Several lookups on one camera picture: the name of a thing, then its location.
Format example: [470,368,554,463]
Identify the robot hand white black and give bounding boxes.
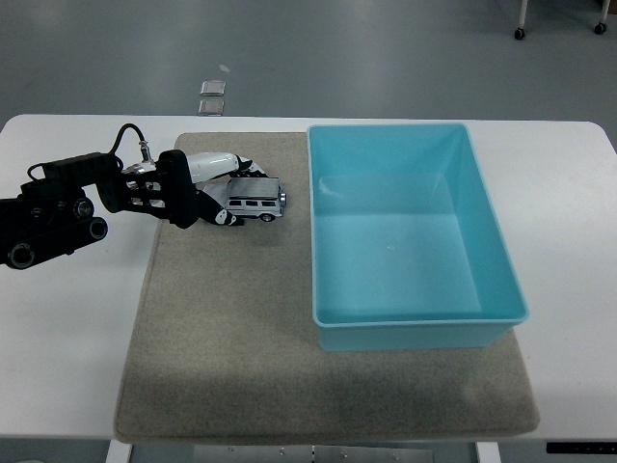
[185,150,272,229]

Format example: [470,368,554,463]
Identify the white toy car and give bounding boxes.
[219,177,289,224]

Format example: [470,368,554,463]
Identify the blue plastic box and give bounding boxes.
[307,123,530,353]

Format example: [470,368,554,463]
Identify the beige fabric mat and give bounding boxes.
[113,131,540,446]

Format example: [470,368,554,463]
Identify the white table leg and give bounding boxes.
[474,441,503,463]
[105,439,134,463]

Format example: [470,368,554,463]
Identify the grey metal plate with screws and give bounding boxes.
[192,445,436,463]

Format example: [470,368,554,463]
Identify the white cart leg with caster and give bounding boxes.
[513,0,529,41]
[593,0,610,36]

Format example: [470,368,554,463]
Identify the black table control panel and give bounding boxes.
[545,441,617,455]

